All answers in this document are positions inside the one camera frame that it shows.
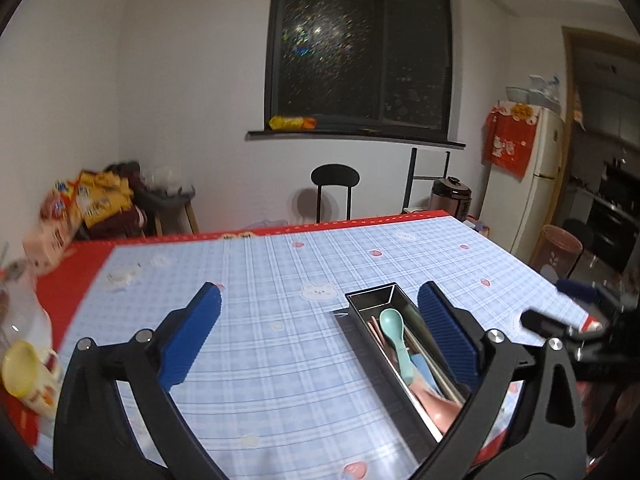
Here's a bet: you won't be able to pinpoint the orange snack packet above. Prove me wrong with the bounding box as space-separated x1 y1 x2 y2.
42 180 83 226

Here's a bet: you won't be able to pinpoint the dark kitchen cabinet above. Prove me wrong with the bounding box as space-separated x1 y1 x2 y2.
585 160 640 271

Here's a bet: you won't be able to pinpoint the plaid printed tablecloth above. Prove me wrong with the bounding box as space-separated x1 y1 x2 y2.
0 209 601 480

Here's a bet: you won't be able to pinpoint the clear plastic bag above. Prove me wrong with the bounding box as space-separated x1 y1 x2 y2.
145 165 186 193

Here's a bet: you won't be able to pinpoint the pink chopstick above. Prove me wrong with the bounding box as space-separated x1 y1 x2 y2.
367 316 396 361
372 315 401 358

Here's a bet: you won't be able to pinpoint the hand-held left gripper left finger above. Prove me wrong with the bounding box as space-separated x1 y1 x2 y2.
52 281 231 480

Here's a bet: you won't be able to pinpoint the red printed cloth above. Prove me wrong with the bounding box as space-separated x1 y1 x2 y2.
482 101 541 179

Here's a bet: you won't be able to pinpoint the grey stool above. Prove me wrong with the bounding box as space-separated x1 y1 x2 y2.
135 185 201 236

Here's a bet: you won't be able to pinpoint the dark window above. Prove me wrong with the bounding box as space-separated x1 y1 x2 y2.
264 0 455 141

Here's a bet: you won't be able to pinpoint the blue spoon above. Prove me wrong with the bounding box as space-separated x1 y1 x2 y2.
407 352 451 396

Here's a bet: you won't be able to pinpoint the black metal rack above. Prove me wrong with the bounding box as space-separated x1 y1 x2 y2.
402 146 451 213

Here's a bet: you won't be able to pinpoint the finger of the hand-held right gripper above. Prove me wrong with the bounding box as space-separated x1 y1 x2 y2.
556 279 626 311
520 309 583 348

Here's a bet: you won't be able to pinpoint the beige chopstick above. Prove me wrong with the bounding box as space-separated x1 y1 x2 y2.
404 327 463 406

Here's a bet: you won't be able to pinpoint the white fridge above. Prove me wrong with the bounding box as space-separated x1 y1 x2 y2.
480 107 566 263

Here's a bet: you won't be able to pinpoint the yellow printed cup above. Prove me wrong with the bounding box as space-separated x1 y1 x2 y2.
2 341 63 418

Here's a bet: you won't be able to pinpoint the yellow snack packet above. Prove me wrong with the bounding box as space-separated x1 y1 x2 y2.
269 115 318 132

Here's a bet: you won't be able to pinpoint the clear plastic bottles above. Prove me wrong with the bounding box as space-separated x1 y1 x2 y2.
527 75 561 106

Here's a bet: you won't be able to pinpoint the black round-back chair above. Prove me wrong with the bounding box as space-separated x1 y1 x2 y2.
310 164 361 223

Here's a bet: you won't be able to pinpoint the clear plastic container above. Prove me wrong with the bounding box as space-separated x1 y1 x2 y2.
0 260 51 346

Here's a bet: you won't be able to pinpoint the rice cooker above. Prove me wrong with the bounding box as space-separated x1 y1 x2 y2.
430 176 473 221

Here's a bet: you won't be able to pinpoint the pink spoon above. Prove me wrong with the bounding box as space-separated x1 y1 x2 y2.
412 380 463 436

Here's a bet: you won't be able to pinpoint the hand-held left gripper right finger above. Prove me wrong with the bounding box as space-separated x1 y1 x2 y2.
412 280 587 480

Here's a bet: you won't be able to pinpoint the steel utensil box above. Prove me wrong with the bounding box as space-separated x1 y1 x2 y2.
331 282 473 463

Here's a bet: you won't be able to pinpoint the green spoon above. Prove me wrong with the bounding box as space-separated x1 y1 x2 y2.
378 308 416 381

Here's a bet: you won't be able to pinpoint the pink trash bin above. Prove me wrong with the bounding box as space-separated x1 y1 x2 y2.
530 225 584 281

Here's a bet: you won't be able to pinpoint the pink snack packet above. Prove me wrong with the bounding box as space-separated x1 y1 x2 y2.
22 215 76 271

